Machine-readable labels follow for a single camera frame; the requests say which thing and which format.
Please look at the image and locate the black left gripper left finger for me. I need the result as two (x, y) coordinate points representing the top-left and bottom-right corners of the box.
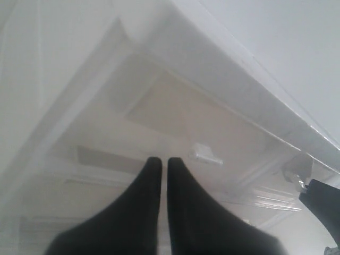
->
(45, 157), (163, 254)

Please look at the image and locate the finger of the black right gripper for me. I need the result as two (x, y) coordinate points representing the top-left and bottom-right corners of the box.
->
(299, 179), (339, 244)

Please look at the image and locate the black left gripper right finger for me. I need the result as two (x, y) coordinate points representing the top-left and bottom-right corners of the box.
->
(167, 157), (278, 254)

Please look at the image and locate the clear drawer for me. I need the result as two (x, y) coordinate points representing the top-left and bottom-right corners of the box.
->
(65, 57), (309, 211)

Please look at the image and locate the white plastic drawer cabinet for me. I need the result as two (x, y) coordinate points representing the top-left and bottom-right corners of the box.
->
(1, 1), (339, 254)

